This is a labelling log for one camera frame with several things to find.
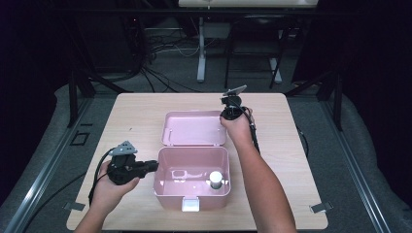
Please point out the black metal stand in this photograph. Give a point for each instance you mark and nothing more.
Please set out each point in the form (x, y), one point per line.
(333, 93)
(77, 84)

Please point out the person's left hand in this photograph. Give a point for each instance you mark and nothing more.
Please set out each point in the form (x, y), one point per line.
(107, 192)

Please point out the pink plastic storage box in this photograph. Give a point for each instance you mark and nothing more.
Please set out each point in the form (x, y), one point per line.
(191, 161)

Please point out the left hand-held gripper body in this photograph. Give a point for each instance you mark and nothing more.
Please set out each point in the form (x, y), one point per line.
(124, 170)

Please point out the person's right hand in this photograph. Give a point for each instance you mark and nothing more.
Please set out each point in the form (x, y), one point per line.
(239, 131)

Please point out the white bottle with green label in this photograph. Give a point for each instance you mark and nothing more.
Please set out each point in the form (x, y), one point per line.
(215, 178)

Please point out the aluminium floor rail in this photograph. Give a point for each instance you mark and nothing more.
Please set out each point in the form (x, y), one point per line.
(356, 168)
(42, 171)

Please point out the white desk with legs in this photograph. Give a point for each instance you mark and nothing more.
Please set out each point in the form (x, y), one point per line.
(201, 48)

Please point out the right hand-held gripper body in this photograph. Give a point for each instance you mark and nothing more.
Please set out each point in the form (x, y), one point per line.
(231, 108)

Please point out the black chair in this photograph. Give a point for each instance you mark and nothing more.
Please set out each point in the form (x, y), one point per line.
(256, 35)

